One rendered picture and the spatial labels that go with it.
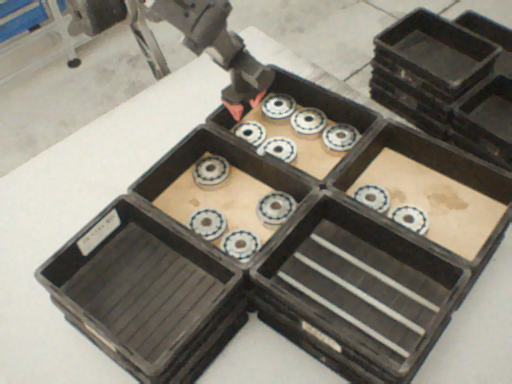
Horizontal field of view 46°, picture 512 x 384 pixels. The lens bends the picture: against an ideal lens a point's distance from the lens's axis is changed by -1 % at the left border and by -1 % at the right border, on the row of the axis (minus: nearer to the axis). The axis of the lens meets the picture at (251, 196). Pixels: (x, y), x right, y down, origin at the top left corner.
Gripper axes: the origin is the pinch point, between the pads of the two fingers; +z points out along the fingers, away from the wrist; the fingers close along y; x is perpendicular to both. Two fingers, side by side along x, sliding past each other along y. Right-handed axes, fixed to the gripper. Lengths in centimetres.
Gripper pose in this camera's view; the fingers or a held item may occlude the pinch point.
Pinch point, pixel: (245, 111)
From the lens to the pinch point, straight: 165.4
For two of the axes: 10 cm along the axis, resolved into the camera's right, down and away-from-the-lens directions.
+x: -7.0, -5.3, 4.7
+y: 7.1, -5.9, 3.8
